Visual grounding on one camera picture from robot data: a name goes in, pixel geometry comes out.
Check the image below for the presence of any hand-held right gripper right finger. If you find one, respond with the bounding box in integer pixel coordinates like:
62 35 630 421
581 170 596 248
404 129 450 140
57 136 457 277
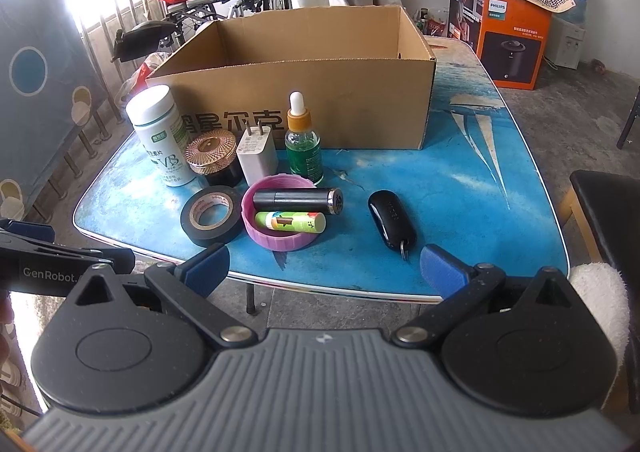
391 243 575 349

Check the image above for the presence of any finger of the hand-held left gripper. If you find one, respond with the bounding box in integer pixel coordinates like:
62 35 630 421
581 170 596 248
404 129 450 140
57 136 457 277
0 219 56 245
0 231 137 279

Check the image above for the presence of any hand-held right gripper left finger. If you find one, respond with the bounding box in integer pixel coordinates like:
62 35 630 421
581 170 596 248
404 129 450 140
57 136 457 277
74 243 255 349

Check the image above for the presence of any black electrical tape roll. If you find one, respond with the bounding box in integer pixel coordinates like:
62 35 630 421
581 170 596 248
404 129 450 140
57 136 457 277
181 185 246 248

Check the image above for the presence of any black car key fob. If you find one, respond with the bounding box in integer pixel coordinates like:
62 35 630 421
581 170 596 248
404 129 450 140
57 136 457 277
368 189 417 261

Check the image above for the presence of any pink plastic lid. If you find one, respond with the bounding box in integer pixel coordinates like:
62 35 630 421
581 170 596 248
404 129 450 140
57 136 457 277
241 173 321 251

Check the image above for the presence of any green lip balm stick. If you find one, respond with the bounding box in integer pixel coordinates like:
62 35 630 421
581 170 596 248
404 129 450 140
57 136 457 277
255 211 327 234

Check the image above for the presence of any black lipstick tube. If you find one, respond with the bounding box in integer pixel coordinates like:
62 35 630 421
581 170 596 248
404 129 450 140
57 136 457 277
252 187 344 217

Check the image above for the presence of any black jar with gold lid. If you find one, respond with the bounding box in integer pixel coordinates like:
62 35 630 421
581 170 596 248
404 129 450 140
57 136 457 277
185 131 246 187

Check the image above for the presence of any white charger plug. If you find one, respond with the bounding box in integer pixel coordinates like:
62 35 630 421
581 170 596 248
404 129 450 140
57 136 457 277
236 125 279 185

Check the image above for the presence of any white vitamin bottle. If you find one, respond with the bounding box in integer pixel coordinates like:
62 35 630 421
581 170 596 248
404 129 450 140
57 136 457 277
125 85 197 188

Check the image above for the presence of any green dropper bottle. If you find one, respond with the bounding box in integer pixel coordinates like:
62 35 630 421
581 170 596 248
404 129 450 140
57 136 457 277
285 91 324 185

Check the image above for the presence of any brown cardboard box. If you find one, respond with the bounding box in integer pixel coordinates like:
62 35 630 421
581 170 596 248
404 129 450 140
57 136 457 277
145 5 437 150

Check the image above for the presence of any blue dotted blanket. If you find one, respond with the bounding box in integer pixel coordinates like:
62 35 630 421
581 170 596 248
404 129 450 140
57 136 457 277
0 0 108 233

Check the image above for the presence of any white fluffy cloth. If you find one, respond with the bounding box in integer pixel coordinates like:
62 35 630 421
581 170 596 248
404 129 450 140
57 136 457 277
570 262 632 363

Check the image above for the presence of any black chair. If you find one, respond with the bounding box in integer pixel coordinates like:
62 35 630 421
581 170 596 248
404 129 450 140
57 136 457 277
560 171 640 283

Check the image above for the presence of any black plastic seat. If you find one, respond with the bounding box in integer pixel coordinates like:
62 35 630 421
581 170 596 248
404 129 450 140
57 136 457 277
111 21 173 63

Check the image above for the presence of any black metal stand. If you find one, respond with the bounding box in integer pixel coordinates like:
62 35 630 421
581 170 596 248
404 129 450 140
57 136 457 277
617 87 640 149

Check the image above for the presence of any white water dispenser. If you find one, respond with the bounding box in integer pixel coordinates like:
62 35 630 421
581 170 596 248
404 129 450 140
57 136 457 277
544 15 587 69

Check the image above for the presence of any orange appliance box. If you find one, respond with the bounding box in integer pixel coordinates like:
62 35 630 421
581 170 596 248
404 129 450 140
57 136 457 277
448 0 553 90

